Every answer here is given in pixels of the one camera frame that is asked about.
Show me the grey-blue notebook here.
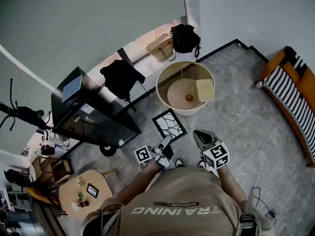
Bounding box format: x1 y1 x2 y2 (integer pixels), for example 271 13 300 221
62 75 83 104

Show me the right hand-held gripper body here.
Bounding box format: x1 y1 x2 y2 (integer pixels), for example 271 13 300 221
199 138 230 170

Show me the black cable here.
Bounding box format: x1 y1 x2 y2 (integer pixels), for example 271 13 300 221
252 186 277 225

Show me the black glass cabinet on wheels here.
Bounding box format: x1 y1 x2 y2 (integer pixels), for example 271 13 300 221
51 66 142 157

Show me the round white table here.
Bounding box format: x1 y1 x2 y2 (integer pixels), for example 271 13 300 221
156 61 216 117

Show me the orange cloth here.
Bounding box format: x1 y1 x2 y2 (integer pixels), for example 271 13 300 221
25 186 62 211

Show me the black coat rack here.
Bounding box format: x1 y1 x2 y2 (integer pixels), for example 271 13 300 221
0 78 53 140

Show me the round black backpack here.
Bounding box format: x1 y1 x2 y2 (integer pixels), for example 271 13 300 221
169 24 202 59

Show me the person's left forearm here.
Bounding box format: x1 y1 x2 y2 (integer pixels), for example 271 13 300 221
115 160 163 206

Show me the small wooden side table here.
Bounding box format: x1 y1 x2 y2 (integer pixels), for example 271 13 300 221
58 169 114 219

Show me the person's right shoe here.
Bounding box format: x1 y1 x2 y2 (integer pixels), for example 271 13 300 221
196 159 220 180

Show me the wooden chair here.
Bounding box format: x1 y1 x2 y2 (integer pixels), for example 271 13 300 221
31 156 75 184

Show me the grey shoulder strap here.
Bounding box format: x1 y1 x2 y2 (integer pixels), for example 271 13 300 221
236 185 262 236

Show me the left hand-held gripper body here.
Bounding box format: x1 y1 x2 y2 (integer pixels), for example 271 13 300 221
134 143 174 175

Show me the beige woven tote bag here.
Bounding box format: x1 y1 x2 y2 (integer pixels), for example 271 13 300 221
145 32 177 63

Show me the small black tabletop frame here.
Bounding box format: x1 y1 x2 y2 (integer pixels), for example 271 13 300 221
86 182 100 199

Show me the black framed patterned tile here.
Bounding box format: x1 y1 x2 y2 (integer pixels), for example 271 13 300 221
152 108 188 145

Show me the person's right forearm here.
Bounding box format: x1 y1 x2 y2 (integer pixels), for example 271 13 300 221
216 165 248 204

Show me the black white striped blanket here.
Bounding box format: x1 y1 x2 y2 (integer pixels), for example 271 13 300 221
255 46 315 162

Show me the person's beige shirt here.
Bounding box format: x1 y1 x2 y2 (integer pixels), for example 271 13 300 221
82 166 274 236

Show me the orange sofa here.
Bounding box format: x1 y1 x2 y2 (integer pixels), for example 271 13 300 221
254 46 315 168

